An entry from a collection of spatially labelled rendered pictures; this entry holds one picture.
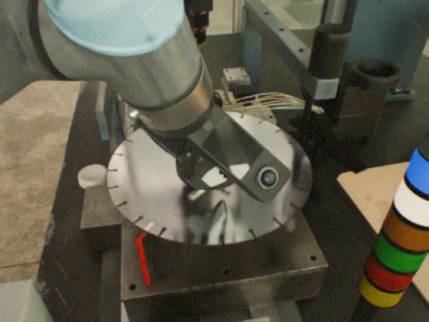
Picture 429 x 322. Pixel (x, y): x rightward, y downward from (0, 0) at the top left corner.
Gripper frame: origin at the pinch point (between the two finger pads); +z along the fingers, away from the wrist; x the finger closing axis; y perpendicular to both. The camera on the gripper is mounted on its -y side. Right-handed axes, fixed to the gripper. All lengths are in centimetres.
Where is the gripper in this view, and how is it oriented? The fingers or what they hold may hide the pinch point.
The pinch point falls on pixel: (225, 176)
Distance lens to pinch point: 51.2
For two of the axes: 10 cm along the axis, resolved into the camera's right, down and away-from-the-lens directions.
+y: -7.3, -5.8, 3.7
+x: -6.6, 7.4, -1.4
